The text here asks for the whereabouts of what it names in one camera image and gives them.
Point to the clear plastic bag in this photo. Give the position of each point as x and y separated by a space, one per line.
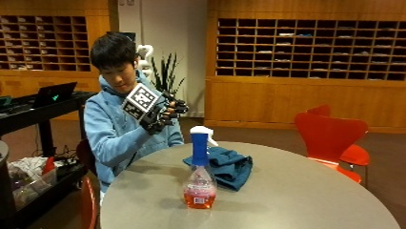
27 178

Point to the red chair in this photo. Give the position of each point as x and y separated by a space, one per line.
89 191
351 149
328 140

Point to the wooden pigeonhole shelf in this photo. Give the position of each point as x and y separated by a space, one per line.
45 43
311 47

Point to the spray bottle with red liquid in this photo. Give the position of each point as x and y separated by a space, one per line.
200 178

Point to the black laptop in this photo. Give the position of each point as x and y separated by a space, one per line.
54 94

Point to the white marker cube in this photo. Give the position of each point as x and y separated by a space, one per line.
141 101

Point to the green potted plant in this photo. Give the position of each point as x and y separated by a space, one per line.
167 74

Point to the dark blue cloth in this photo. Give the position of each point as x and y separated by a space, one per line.
228 167

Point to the the person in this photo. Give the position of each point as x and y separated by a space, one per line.
111 133

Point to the white sculpture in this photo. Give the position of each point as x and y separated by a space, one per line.
145 58

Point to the black cart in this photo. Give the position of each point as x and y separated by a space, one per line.
41 133

